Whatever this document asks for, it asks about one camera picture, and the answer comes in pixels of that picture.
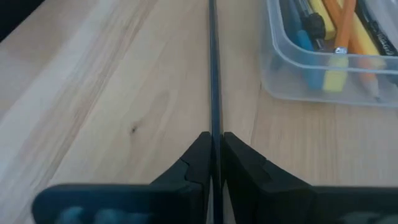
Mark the orange pencil yellow eraser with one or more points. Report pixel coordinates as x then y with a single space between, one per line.
343 28

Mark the orange pencil red eraser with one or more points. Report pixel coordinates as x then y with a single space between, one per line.
367 71

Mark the black ballpoint pen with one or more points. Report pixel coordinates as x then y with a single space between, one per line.
315 26

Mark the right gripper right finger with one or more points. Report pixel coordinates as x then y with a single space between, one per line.
280 199

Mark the clear plastic supply box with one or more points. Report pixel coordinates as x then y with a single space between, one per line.
280 62

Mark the blue ballpoint pen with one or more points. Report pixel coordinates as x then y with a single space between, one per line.
306 40

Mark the dark grey striped pencil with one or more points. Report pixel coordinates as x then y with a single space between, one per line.
214 77

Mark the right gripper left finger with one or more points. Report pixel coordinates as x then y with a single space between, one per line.
140 202

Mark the yellow highlighter with black print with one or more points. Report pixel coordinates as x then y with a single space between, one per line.
363 40

